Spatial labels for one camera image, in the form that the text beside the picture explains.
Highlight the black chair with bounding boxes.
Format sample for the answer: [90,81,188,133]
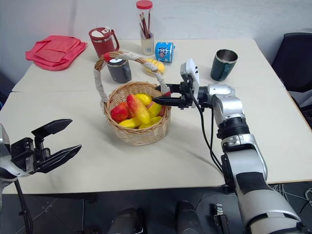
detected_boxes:
[271,32,312,94]

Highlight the red fabric bag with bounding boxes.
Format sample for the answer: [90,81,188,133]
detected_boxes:
[25,35,88,72]

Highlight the white floor cables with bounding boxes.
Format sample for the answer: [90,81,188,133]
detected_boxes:
[272,182,312,213]

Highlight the clear tube with red lid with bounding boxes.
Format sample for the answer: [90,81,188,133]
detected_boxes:
[136,0,155,57]

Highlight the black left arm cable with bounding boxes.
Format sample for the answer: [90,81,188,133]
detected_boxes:
[14,179,34,234]

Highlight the black strap with buckle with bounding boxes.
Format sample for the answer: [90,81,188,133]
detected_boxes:
[213,203,231,234]

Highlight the red lidded tumbler mug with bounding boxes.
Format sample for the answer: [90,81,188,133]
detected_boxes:
[88,27,120,59]

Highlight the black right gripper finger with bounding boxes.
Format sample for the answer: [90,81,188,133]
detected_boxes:
[155,83,182,94]
[152,96,182,107]

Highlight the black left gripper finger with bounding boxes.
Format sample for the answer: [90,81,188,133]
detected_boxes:
[31,118,74,138]
[36,144,82,175]

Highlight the dark green steel cup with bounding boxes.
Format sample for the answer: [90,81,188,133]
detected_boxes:
[210,49,238,82]

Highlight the red and yellow mango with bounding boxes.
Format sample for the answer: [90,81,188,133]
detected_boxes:
[126,94,152,125]

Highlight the yellow lemon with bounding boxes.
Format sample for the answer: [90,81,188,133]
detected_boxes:
[134,93,153,106]

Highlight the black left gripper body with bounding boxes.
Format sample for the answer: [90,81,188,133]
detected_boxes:
[10,135,52,175]

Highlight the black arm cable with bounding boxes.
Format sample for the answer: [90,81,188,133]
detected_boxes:
[192,97,224,174]
[14,179,34,234]

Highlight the red apple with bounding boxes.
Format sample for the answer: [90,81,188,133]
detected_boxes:
[110,101,130,124]

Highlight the grey lidded mug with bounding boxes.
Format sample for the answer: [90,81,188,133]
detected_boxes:
[106,58,133,84]

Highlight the yellow fruit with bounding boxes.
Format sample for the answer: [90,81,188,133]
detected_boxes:
[118,117,142,129]
[138,116,163,129]
[143,58,166,75]
[147,102,163,118]

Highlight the dark rounded shape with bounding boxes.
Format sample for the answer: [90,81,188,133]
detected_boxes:
[106,207,145,234]
[175,200,203,234]

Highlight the wicker basket with wrapped handle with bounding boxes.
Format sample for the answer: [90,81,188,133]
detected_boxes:
[94,50,173,146]

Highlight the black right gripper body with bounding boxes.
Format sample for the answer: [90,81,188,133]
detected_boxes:
[179,81,196,111]

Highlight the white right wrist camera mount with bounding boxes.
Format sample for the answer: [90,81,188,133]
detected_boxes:
[180,58,201,108]

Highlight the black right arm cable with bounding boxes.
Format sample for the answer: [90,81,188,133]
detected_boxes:
[192,97,224,174]

